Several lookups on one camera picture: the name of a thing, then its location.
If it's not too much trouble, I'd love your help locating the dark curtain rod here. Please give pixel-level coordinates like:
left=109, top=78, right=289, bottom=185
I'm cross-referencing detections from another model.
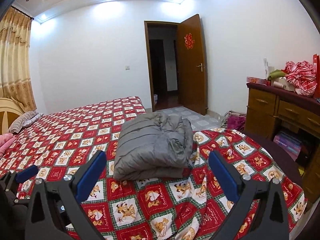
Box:
left=12, top=6, right=34, bottom=21

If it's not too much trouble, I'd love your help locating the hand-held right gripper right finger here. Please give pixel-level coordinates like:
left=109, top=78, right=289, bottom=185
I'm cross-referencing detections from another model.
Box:
left=208, top=150, right=291, bottom=240

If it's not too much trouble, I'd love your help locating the red paper bag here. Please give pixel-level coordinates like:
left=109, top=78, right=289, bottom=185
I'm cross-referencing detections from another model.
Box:
left=313, top=54, right=320, bottom=81

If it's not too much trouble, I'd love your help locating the brown wooden door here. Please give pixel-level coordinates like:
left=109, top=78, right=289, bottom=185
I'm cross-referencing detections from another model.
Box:
left=176, top=14, right=208, bottom=116

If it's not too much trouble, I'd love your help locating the grey puffer jacket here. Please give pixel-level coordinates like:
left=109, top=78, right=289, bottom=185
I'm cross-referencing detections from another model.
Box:
left=113, top=112, right=194, bottom=181

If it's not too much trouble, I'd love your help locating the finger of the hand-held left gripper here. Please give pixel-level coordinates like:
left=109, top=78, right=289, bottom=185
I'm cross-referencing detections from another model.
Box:
left=14, top=165, right=39, bottom=184

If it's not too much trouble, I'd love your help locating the red checked cartoon bedsheet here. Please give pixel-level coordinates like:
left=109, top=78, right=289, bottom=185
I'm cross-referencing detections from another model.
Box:
left=0, top=95, right=308, bottom=240

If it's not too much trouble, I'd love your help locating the wooden dresser with drawers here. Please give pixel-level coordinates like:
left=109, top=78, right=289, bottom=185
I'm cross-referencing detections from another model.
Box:
left=244, top=82, right=320, bottom=205

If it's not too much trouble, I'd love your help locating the green cloth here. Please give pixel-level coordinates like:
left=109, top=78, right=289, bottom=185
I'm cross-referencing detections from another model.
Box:
left=266, top=69, right=286, bottom=81

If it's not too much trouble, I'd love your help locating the striped pillow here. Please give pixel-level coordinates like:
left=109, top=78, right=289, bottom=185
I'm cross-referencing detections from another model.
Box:
left=8, top=111, right=45, bottom=134

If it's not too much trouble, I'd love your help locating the pink purple box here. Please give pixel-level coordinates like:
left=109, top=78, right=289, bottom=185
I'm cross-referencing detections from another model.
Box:
left=273, top=129, right=303, bottom=162

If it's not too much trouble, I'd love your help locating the white card box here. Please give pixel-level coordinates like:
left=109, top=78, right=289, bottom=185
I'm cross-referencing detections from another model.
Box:
left=263, top=58, right=276, bottom=77

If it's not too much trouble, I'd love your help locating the dark wooden door frame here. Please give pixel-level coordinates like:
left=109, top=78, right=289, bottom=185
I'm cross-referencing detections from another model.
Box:
left=144, top=20, right=181, bottom=112

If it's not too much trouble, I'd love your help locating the pink flat box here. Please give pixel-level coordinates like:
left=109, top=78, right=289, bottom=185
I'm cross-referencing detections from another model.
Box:
left=246, top=76, right=272, bottom=86

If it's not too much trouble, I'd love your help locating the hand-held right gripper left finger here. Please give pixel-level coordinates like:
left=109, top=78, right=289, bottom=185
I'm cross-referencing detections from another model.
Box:
left=24, top=150, right=108, bottom=240

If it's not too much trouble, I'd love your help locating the cream wooden headboard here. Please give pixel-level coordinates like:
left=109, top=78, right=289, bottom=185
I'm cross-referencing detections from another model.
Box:
left=0, top=97, right=26, bottom=136

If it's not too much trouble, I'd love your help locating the red white checked cloth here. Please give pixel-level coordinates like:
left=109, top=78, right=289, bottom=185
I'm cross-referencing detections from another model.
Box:
left=285, top=60, right=317, bottom=98

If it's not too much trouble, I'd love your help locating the pile of clothes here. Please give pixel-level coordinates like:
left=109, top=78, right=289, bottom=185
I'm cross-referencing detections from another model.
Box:
left=221, top=109, right=248, bottom=132

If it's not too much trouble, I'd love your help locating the pink cloth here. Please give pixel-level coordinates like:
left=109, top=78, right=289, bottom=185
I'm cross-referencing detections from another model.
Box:
left=0, top=133, right=15, bottom=157

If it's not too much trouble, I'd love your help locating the beige patterned curtain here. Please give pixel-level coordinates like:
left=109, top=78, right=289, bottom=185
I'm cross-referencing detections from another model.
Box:
left=0, top=6, right=38, bottom=114

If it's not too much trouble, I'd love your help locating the red paper door decoration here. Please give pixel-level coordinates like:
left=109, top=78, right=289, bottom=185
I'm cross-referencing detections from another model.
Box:
left=183, top=32, right=195, bottom=50

